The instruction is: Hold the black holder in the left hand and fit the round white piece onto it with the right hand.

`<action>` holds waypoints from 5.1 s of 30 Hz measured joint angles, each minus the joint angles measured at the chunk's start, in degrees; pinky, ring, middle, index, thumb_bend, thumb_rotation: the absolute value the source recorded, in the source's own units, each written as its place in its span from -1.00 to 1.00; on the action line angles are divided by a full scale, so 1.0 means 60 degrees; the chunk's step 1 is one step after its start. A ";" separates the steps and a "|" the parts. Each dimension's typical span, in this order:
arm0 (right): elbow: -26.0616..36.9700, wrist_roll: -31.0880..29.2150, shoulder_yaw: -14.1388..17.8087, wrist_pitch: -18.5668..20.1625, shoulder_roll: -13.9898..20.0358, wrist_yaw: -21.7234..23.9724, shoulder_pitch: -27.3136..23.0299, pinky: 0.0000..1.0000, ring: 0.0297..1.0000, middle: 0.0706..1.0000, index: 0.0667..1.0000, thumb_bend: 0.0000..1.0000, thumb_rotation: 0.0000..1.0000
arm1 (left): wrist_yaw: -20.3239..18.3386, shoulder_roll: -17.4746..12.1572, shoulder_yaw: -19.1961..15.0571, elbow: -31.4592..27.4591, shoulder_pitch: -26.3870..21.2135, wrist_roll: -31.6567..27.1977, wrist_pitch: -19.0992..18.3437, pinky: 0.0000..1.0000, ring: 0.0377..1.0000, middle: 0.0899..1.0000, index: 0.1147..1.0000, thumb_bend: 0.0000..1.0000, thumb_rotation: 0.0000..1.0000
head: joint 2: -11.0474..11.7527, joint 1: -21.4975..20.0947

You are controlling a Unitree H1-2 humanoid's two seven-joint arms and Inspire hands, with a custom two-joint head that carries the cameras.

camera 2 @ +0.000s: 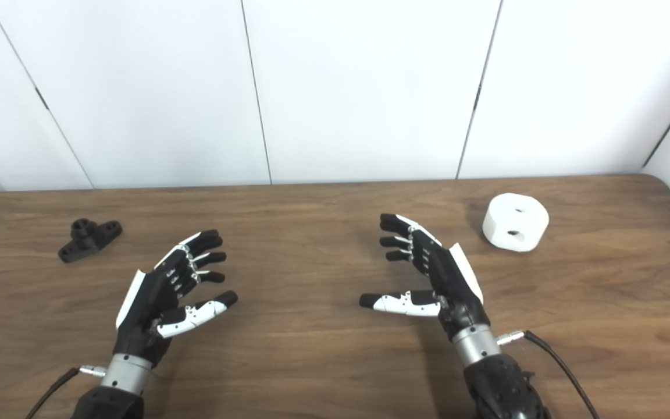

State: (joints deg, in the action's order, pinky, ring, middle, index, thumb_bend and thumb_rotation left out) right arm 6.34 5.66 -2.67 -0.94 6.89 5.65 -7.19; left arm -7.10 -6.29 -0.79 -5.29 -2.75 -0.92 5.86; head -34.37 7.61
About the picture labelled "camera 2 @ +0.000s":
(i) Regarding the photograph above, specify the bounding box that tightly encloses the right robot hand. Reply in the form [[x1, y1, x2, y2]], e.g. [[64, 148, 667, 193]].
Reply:
[[359, 213, 491, 342]]

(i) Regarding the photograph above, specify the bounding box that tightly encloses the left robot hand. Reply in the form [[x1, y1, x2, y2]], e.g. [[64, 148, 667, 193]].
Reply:
[[112, 229, 239, 370]]

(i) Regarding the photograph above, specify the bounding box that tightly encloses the round white cylinder piece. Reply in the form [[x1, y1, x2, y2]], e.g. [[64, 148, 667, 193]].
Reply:
[[482, 193, 550, 253]]

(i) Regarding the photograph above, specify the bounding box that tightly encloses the black flanged holder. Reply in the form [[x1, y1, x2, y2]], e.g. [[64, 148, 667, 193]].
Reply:
[[58, 218, 123, 264]]

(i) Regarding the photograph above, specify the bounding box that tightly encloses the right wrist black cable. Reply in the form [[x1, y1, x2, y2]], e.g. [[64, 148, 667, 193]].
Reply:
[[497, 330, 600, 419]]

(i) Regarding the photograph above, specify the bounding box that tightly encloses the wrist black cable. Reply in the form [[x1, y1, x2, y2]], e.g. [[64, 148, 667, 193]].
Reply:
[[497, 330, 600, 419], [24, 365, 106, 419]]

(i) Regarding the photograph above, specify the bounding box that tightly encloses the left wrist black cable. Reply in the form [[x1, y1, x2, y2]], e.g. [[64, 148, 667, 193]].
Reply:
[[24, 365, 106, 419]]

